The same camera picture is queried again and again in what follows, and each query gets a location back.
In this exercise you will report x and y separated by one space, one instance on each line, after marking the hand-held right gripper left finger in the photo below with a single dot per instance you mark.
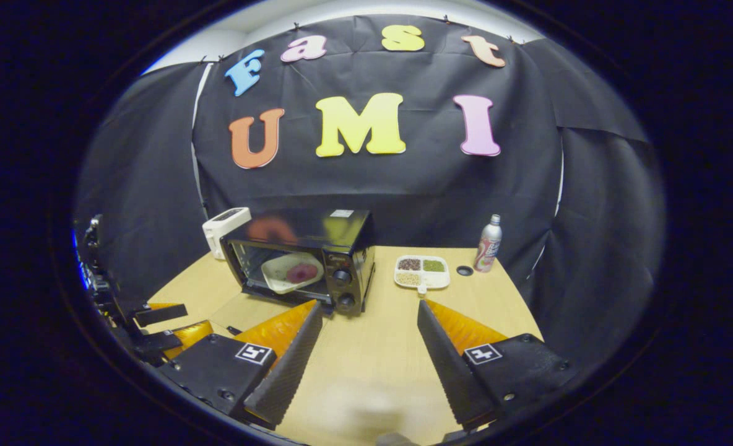
286 375

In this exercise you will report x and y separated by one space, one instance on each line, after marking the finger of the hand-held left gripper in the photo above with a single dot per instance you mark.
162 313
187 334

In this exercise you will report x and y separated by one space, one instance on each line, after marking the pink donut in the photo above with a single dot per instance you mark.
303 273

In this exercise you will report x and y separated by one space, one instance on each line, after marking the silver drink bottle red label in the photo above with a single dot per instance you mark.
487 248

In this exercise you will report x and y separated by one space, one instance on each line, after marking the black electric oven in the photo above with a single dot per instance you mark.
317 226

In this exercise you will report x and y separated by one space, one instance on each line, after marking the white toaster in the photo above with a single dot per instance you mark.
218 226

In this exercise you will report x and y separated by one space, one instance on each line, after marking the white rectangular plate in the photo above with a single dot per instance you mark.
273 272

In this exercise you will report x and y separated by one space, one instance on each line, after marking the white divided snack dish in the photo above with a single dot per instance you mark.
422 279

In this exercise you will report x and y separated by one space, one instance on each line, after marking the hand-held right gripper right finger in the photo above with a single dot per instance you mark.
450 371

